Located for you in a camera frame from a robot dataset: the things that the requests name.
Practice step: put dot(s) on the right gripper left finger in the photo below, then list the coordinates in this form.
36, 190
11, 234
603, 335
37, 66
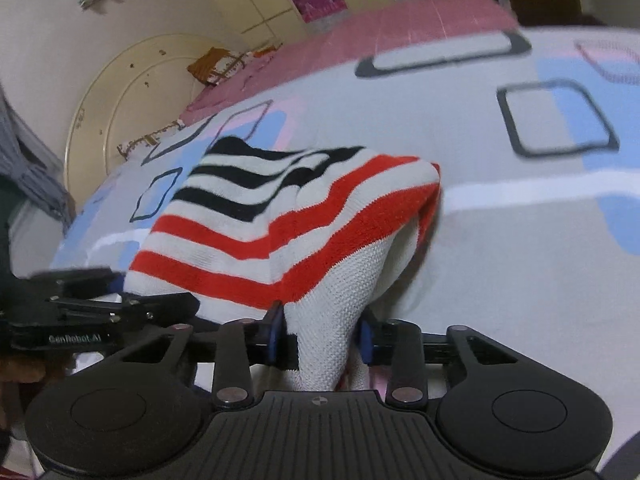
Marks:
243, 343

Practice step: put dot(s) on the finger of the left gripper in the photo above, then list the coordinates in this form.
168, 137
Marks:
75, 280
115, 283

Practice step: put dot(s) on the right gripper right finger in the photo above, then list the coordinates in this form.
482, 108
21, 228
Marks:
395, 350

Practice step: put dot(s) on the striped knit sweater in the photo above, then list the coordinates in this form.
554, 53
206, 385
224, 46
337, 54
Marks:
324, 232

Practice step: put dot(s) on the person left hand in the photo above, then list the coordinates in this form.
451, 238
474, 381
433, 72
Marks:
16, 371

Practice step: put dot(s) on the grey hanging cloth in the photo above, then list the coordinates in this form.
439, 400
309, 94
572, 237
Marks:
31, 175

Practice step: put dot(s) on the floral pillow near headboard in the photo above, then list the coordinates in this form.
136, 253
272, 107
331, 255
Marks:
141, 146

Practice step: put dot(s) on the patterned grey bedsheet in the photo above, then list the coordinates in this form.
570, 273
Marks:
526, 287

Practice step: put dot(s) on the cream arched headboard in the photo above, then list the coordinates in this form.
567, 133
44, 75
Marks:
143, 89

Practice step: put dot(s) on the orange patterned pillow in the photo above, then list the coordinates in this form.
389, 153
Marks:
218, 65

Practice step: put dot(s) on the pink bedsheet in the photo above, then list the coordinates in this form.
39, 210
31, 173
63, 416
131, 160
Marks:
400, 25

